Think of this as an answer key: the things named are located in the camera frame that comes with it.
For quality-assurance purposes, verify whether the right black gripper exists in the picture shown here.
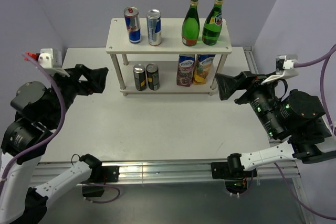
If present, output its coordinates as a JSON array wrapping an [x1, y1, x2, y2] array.
[[212, 70, 280, 138]]

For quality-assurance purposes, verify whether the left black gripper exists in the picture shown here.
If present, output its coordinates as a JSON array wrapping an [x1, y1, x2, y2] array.
[[48, 62, 108, 126]]

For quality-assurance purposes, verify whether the black can with yellow label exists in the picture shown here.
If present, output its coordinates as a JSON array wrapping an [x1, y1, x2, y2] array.
[[133, 64, 146, 91]]

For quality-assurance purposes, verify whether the green bottle with yellow label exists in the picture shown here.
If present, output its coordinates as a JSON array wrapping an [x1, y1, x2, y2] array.
[[202, 0, 224, 46]]

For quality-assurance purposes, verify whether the green bottle with red label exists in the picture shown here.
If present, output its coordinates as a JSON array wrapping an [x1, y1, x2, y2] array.
[[182, 0, 200, 46]]

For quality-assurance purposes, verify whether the small red-top silver can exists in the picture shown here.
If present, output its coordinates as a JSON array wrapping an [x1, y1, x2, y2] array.
[[124, 7, 141, 44]]

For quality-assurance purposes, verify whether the blue silver energy drink can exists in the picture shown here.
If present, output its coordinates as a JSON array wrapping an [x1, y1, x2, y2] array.
[[146, 9, 162, 46]]

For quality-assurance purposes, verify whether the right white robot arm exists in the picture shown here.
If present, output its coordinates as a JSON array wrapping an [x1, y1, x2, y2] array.
[[211, 71, 335, 179]]

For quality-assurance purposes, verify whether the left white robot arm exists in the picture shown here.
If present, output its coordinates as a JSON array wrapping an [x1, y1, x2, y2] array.
[[1, 64, 108, 223]]

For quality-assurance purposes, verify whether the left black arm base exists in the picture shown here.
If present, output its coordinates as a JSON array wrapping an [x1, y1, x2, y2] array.
[[71, 154, 121, 204]]

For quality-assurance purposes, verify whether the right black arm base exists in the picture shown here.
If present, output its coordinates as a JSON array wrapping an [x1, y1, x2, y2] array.
[[211, 162, 258, 198]]

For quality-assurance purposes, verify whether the white wooden two-tier shelf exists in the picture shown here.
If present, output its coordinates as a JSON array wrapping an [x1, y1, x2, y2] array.
[[106, 18, 233, 96]]

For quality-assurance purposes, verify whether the orange juice carton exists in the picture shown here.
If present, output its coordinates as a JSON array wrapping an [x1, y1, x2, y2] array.
[[193, 55, 215, 85]]

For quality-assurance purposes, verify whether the purple juice carton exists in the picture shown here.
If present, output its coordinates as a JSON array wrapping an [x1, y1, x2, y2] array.
[[176, 54, 195, 87]]

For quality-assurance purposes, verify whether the aluminium right side rail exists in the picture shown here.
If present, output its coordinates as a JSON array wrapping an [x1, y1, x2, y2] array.
[[243, 46, 281, 147]]

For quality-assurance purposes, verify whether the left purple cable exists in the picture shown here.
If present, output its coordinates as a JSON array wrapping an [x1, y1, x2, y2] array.
[[0, 52, 121, 204]]

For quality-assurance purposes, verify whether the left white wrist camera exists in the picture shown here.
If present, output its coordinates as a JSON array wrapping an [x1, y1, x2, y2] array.
[[26, 48, 70, 77]]

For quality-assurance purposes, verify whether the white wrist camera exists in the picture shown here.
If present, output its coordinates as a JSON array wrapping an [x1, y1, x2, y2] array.
[[26, 48, 70, 77], [261, 54, 299, 85]]

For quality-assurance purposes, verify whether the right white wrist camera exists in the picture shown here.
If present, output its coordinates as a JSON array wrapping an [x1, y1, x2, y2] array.
[[261, 54, 299, 85]]

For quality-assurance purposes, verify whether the aluminium front rail frame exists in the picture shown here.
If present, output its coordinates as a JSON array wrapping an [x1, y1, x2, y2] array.
[[14, 140, 310, 224]]

